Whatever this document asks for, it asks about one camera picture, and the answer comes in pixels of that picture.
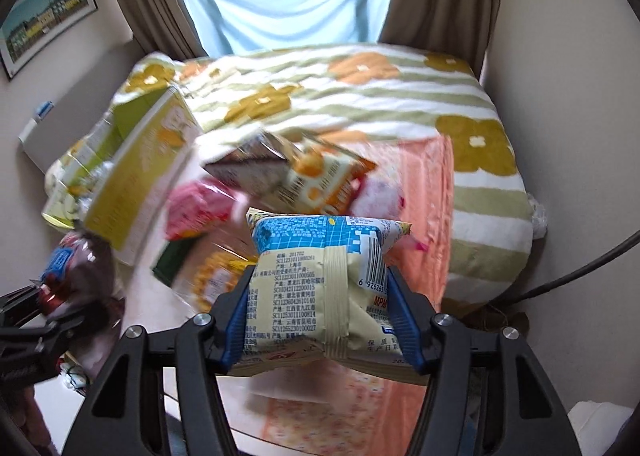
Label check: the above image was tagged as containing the yellow dotted snack packet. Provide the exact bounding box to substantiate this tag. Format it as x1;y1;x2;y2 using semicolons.
152;236;256;311

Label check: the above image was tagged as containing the flower striped blanket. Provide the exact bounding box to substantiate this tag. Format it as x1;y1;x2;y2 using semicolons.
45;43;533;307

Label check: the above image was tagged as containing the white fabric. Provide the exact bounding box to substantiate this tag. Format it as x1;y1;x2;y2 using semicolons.
567;401;636;456

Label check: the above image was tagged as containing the white plastic bag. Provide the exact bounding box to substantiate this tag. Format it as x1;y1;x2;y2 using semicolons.
525;193;548;239

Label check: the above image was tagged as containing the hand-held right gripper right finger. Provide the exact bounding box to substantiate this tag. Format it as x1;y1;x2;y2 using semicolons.
385;263;583;456

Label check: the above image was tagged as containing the brown triangular snack packet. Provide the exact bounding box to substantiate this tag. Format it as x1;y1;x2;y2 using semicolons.
202;131;296;199

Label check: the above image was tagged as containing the dark red snack packet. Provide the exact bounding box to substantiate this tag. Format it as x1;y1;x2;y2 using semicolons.
37;231;118;317

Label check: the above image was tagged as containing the framed wall picture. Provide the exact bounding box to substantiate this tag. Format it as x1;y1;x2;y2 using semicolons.
0;0;98;81

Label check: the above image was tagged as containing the white and pink snack packet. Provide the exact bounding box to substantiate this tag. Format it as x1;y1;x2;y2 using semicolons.
347;173;406;219

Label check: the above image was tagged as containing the black cable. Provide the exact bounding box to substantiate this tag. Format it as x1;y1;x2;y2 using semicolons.
520;241;640;307

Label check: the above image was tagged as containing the white wall unit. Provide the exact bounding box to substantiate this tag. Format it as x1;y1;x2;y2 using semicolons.
19;100;57;171

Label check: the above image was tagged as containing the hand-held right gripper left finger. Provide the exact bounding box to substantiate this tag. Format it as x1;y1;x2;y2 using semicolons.
60;263;256;456

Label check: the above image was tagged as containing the orange snack packet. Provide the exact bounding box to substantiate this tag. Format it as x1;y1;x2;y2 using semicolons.
272;136;378;217

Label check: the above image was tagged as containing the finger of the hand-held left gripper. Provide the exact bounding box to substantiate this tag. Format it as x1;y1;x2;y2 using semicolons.
35;303;123;352
0;285;51;325

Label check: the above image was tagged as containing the blue and cream snack packet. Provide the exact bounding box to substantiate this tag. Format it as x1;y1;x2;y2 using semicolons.
235;208;413;379

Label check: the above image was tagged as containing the yellow-green cardboard box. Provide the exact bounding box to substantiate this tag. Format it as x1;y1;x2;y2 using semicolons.
42;86;203;267

